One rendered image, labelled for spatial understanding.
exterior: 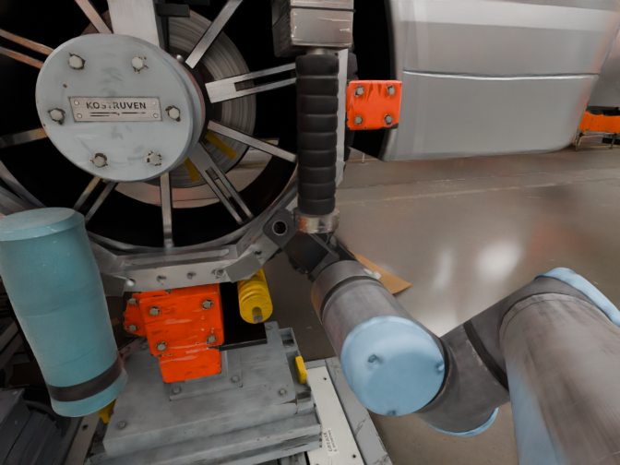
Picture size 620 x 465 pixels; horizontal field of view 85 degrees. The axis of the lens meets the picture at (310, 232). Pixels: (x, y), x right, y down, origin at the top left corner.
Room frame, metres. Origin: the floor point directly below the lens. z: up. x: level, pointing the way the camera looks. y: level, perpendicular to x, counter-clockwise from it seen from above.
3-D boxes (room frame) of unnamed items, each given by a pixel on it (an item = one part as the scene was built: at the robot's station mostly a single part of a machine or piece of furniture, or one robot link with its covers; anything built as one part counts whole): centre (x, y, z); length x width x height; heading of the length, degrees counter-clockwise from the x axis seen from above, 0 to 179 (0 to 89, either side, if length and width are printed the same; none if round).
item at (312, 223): (0.31, -0.01, 0.83); 0.04 x 0.04 x 0.16
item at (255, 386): (0.66, 0.26, 0.32); 0.40 x 0.30 x 0.28; 104
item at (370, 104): (0.58, -0.09, 0.85); 0.09 x 0.08 x 0.07; 104
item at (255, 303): (0.62, 0.12, 0.51); 0.29 x 0.06 x 0.06; 14
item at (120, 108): (0.42, 0.20, 0.85); 0.21 x 0.14 x 0.14; 14
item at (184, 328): (0.53, 0.23, 0.48); 0.16 x 0.12 x 0.17; 14
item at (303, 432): (0.66, 0.26, 0.13); 0.50 x 0.36 x 0.10; 104
